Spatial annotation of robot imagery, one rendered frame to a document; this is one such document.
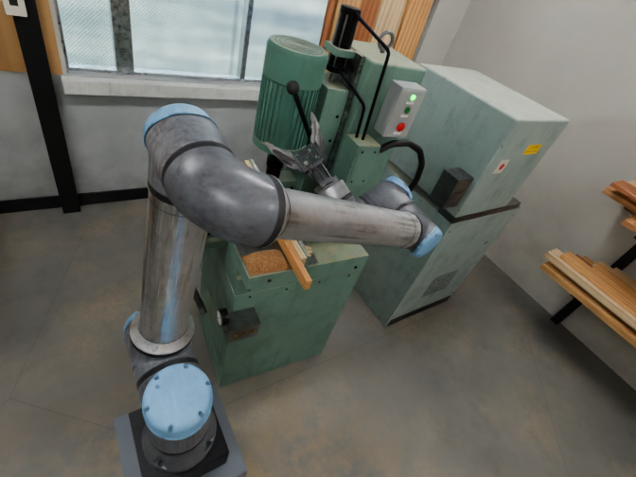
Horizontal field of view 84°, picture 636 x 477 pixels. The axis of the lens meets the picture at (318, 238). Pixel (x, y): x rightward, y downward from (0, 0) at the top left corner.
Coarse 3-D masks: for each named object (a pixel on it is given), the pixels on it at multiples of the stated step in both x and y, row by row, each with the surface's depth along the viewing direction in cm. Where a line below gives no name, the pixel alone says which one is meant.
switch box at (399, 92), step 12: (396, 84) 106; (408, 84) 107; (396, 96) 107; (408, 96) 107; (420, 96) 109; (384, 108) 111; (396, 108) 108; (384, 120) 112; (396, 120) 111; (408, 120) 114; (384, 132) 113
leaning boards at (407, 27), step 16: (336, 0) 222; (352, 0) 224; (368, 0) 234; (384, 0) 237; (400, 0) 246; (416, 0) 249; (432, 0) 256; (336, 16) 226; (368, 16) 241; (384, 16) 245; (400, 16) 254; (416, 16) 257; (368, 32) 249; (400, 32) 258; (416, 32) 266; (400, 48) 268
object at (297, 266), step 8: (280, 240) 125; (288, 240) 123; (288, 248) 120; (288, 256) 121; (296, 256) 118; (296, 264) 116; (296, 272) 117; (304, 272) 114; (304, 280) 113; (304, 288) 113
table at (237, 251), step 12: (216, 240) 124; (276, 240) 128; (240, 252) 119; (252, 252) 120; (240, 264) 117; (288, 264) 120; (252, 276) 112; (264, 276) 115; (276, 276) 118; (288, 276) 120; (252, 288) 116
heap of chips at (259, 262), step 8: (248, 256) 116; (256, 256) 115; (264, 256) 115; (272, 256) 116; (280, 256) 118; (248, 264) 114; (256, 264) 113; (264, 264) 114; (272, 264) 115; (280, 264) 117; (248, 272) 113; (256, 272) 113; (264, 272) 114; (272, 272) 116
